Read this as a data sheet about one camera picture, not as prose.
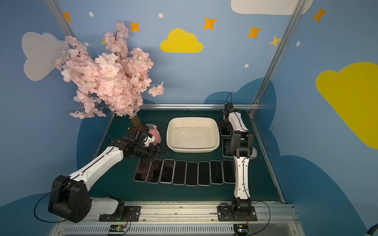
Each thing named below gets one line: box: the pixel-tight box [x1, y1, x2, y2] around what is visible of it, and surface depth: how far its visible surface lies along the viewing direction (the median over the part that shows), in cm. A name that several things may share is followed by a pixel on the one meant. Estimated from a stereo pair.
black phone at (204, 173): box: [197, 161, 211, 186], surface depth 92 cm
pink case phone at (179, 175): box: [172, 160, 188, 186], surface depth 88 cm
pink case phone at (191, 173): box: [185, 161, 199, 187], surface depth 92 cm
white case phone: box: [159, 158, 176, 184], surface depth 90 cm
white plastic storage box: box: [166, 117, 221, 154], surface depth 110 cm
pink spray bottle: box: [145, 123, 162, 145], surface depth 92 cm
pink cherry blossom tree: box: [55, 21, 165, 132], surface depth 67 cm
